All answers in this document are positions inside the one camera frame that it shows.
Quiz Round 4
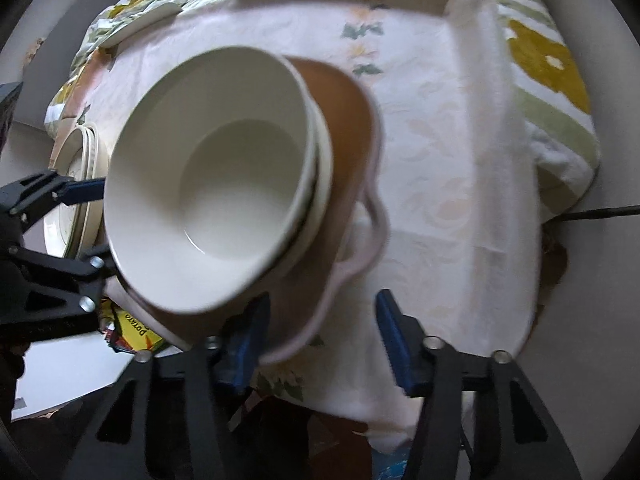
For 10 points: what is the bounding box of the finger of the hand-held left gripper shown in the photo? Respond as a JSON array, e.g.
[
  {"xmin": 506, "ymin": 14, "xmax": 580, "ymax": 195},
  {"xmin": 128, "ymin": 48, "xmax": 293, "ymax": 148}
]
[
  {"xmin": 0, "ymin": 244, "xmax": 119, "ymax": 342},
  {"xmin": 0, "ymin": 170, "xmax": 107, "ymax": 233}
]

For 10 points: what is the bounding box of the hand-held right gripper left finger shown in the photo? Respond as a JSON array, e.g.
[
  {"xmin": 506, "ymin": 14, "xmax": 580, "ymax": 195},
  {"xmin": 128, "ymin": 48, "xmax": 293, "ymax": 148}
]
[{"xmin": 64, "ymin": 294, "xmax": 273, "ymax": 480}]

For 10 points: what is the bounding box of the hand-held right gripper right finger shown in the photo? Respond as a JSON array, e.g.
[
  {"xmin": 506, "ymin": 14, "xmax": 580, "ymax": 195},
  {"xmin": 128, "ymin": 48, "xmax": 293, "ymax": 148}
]
[{"xmin": 375, "ymin": 287, "xmax": 582, "ymax": 480}]

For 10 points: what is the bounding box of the yellow plate with cream rim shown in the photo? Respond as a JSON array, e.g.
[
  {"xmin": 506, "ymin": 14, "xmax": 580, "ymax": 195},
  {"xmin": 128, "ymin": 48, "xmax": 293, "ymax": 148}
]
[{"xmin": 42, "ymin": 122, "xmax": 108, "ymax": 261}]

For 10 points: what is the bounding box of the cream round bowl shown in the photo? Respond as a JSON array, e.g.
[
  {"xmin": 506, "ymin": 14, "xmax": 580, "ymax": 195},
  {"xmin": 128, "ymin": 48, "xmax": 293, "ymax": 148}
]
[
  {"xmin": 102, "ymin": 45, "xmax": 322, "ymax": 315},
  {"xmin": 277, "ymin": 102, "xmax": 335, "ymax": 273}
]

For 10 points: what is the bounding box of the pink square bowl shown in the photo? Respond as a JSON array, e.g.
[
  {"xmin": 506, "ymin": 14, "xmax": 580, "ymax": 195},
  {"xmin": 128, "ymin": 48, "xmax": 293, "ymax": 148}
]
[{"xmin": 104, "ymin": 55, "xmax": 390, "ymax": 367}]

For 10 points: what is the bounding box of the yellow snack bag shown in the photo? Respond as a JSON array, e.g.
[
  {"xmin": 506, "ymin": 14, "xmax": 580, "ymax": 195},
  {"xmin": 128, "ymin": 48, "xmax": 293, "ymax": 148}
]
[{"xmin": 99, "ymin": 299, "xmax": 167, "ymax": 355}]

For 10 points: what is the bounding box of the white paper sheet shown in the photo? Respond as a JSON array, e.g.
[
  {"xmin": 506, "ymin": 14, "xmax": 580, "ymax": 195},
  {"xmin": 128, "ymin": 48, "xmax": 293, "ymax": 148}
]
[{"xmin": 10, "ymin": 327, "xmax": 143, "ymax": 422}]

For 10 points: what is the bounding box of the white embroidered tablecloth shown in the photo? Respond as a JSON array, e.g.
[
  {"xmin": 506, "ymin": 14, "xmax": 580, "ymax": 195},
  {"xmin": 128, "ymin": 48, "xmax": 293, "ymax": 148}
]
[{"xmin": 50, "ymin": 0, "xmax": 545, "ymax": 456}]

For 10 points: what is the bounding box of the floral striped blanket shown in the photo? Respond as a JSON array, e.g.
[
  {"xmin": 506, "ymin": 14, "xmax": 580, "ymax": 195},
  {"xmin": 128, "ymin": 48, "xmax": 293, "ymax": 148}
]
[{"xmin": 44, "ymin": 0, "xmax": 602, "ymax": 223}]

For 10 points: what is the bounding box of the black cable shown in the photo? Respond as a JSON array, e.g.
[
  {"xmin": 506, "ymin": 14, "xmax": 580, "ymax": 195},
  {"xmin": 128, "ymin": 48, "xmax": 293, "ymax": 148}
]
[{"xmin": 559, "ymin": 204, "xmax": 640, "ymax": 223}]

